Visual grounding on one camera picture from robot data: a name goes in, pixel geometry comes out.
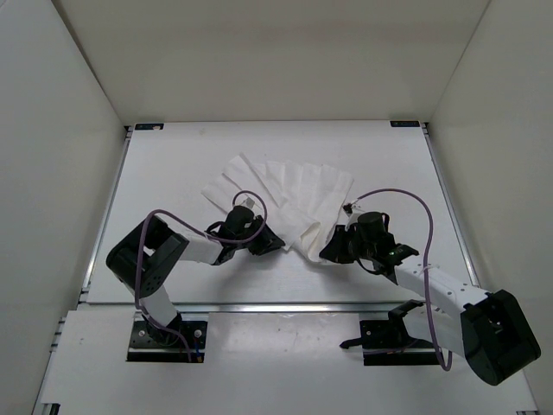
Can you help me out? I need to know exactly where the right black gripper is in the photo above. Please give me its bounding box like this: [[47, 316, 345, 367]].
[[320, 225, 375, 265]]

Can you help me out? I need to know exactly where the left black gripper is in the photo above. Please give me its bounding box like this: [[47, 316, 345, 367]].
[[235, 214, 284, 256]]

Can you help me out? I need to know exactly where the white pleated skirt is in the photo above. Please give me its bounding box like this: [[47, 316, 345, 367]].
[[201, 153, 353, 265]]

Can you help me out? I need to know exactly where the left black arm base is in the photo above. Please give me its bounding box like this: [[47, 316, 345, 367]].
[[126, 313, 208, 364]]

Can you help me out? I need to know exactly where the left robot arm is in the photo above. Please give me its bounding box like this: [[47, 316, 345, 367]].
[[105, 206, 285, 347]]

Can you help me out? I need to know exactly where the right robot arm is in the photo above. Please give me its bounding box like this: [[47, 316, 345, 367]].
[[321, 204, 541, 386]]

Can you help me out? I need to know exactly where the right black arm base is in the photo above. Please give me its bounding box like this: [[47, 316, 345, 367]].
[[340, 300, 439, 367]]

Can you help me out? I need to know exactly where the right blue corner label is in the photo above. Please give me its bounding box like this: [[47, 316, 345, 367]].
[[390, 120, 420, 128]]

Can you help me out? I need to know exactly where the blue corner label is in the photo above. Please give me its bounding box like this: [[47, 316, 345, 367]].
[[390, 120, 420, 128], [134, 123, 164, 131]]

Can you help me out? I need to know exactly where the left blue corner label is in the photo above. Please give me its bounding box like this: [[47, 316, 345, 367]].
[[134, 123, 164, 131]]

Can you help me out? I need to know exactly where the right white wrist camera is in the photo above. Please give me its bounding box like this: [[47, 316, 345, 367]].
[[342, 202, 365, 229]]

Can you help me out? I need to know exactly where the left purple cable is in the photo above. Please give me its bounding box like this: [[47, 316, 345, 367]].
[[132, 189, 271, 363]]

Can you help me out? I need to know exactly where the purple cable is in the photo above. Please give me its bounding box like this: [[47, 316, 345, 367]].
[[352, 187, 454, 372], [132, 189, 271, 363]]

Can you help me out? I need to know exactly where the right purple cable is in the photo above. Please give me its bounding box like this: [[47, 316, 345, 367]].
[[352, 187, 454, 372]]

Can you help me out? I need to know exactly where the aluminium front table rail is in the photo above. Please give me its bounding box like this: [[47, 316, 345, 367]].
[[77, 300, 433, 315]]

